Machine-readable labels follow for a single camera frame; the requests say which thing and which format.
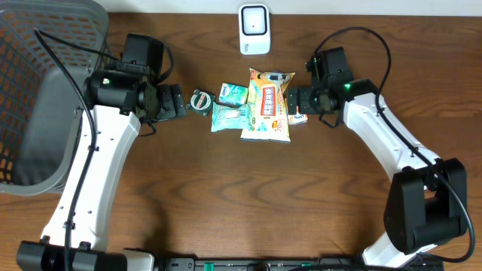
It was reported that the black cable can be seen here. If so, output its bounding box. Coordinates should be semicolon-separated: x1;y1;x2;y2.
312;26;476;264
32;28;121;271

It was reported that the left black cable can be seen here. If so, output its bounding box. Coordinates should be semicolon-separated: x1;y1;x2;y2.
32;28;121;271

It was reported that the right black cable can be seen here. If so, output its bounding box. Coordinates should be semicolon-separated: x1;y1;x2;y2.
312;26;476;264

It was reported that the large beige snack bag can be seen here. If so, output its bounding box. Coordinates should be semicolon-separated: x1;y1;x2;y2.
241;68;295;143

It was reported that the teal white tissue pack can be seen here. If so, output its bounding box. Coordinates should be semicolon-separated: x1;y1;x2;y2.
219;83;249;106

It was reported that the white barcode scanner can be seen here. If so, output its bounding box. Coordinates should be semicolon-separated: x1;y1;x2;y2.
238;4;271;55

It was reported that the dark green round-label pack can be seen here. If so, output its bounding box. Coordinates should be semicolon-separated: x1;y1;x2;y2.
186;89;215;117

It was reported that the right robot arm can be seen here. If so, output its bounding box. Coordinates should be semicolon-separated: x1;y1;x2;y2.
288;47;468;268

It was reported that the grey plastic shopping basket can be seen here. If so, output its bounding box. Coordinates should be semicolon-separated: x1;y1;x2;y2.
1;0;110;196

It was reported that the orange tissue pack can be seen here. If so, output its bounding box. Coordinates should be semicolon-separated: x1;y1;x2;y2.
288;105;308;125

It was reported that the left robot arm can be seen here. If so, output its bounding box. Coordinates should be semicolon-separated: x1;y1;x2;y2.
17;33;186;270

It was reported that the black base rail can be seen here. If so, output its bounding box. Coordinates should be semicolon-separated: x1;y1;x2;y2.
157;257;445;271

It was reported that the mint green wipes pack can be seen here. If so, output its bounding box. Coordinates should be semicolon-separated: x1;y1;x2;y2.
211;103;252;132

